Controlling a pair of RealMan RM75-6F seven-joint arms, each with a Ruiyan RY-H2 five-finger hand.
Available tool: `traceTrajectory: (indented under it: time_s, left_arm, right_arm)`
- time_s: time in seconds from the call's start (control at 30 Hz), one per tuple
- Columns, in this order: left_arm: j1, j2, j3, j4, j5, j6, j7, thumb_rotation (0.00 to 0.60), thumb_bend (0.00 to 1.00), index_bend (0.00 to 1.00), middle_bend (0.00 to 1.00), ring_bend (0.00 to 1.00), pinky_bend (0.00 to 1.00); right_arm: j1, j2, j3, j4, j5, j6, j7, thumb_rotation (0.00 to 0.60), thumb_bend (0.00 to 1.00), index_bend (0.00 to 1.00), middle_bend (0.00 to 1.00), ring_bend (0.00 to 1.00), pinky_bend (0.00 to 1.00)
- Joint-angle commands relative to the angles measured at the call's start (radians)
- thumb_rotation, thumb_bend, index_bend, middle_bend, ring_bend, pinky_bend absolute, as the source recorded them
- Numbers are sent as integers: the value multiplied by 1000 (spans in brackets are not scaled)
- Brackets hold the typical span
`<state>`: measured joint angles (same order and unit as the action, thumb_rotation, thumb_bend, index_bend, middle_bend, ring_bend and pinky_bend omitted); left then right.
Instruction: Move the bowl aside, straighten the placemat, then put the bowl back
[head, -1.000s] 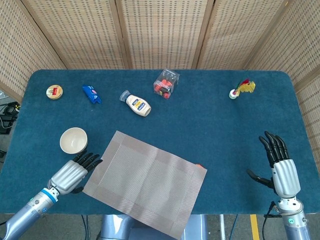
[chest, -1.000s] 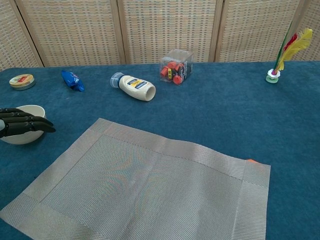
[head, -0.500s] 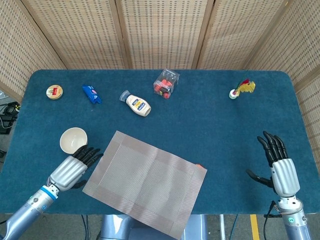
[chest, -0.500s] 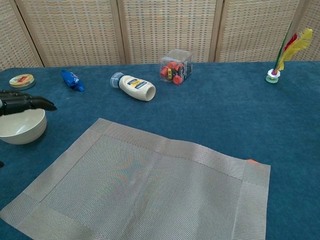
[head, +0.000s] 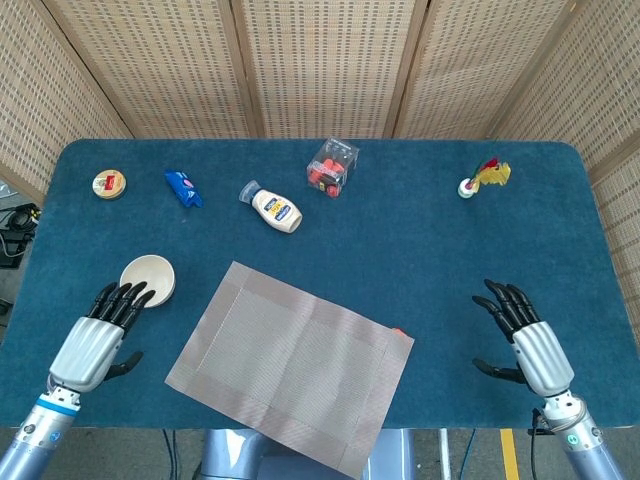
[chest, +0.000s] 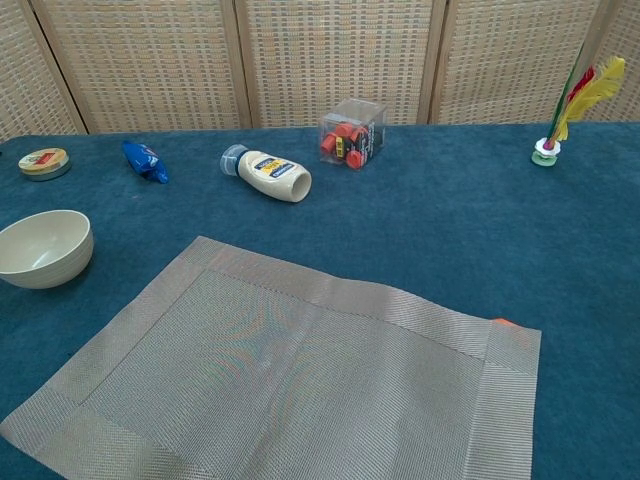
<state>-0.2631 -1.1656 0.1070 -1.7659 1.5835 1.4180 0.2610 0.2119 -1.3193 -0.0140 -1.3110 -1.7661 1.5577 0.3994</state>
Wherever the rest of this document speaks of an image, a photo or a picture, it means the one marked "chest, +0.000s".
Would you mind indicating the woven wooden folding screen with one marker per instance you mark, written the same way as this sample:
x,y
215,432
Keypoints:
x,y
150,60

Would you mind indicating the white ceramic bowl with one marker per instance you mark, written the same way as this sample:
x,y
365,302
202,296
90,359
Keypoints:
x,y
42,250

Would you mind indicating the colourful feather shuttlecock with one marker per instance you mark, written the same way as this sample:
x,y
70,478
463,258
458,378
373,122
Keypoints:
x,y
545,156

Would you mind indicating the round yellow tin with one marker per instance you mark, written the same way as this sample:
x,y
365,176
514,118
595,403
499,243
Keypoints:
x,y
44,164

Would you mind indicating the mayonnaise squeeze bottle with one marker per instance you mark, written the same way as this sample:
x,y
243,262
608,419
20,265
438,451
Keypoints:
x,y
270,175

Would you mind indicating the blue table cloth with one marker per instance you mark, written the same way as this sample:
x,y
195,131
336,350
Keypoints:
x,y
450,225

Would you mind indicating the blue snack packet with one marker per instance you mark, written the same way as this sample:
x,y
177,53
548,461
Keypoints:
x,y
144,160

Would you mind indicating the grey-brown woven placemat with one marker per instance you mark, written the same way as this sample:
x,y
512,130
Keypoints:
x,y
275,380

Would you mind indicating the clear box with orange pieces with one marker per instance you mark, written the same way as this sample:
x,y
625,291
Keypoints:
x,y
352,137

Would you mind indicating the orange rubber finger cot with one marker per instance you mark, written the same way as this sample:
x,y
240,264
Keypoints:
x,y
501,322

